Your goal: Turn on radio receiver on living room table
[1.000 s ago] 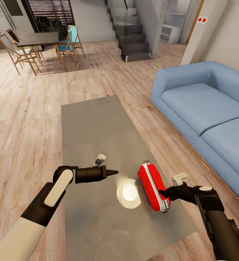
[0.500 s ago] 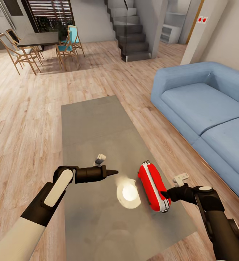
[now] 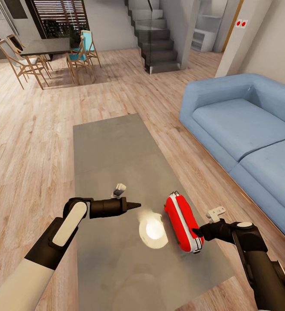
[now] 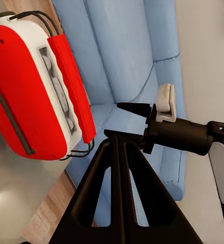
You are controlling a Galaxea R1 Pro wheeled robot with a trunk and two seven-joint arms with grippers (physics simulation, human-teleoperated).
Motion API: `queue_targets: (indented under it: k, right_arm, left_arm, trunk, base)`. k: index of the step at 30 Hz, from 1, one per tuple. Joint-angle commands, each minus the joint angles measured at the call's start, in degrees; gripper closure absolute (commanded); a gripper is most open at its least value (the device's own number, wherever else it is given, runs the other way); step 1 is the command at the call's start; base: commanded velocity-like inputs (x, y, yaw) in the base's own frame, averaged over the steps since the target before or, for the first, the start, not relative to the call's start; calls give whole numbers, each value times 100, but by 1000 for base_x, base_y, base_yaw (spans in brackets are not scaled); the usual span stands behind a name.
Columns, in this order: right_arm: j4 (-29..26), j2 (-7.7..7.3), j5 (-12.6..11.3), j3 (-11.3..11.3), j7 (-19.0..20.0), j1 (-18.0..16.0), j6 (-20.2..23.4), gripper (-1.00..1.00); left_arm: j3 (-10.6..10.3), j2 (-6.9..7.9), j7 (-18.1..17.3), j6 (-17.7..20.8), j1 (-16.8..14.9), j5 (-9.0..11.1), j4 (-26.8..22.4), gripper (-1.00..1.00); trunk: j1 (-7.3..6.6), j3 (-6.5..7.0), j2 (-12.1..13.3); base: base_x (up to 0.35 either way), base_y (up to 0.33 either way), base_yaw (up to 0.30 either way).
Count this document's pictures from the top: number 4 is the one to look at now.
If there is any radio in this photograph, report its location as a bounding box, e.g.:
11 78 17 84
0 10 96 161

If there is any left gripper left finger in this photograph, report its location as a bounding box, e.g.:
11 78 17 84
49 135 126 244

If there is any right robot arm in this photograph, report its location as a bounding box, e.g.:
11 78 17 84
104 83 224 218

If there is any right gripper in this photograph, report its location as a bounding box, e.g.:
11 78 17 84
104 102 193 155

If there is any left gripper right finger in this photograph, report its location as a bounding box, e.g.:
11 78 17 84
118 135 203 244

